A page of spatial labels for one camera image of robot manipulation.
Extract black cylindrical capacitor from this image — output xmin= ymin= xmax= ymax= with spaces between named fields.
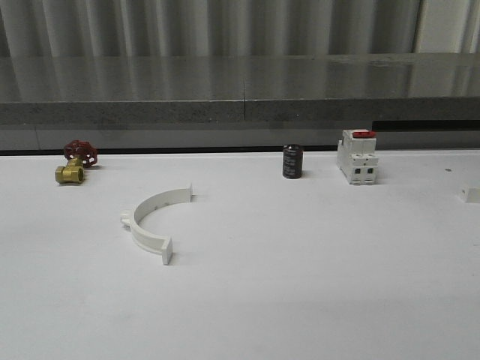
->
xmin=282 ymin=144 xmax=303 ymax=179

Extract white half pipe clamp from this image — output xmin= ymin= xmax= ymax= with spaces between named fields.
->
xmin=460 ymin=186 xmax=480 ymax=203
xmin=120 ymin=184 xmax=193 ymax=266

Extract white circuit breaker red switch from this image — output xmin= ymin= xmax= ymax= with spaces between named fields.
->
xmin=337 ymin=129 xmax=379 ymax=185

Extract grey stone counter ledge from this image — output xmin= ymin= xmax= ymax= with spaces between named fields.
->
xmin=1 ymin=54 xmax=479 ymax=131

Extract brass valve with red handwheel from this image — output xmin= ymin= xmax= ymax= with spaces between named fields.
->
xmin=55 ymin=139 xmax=98 ymax=184

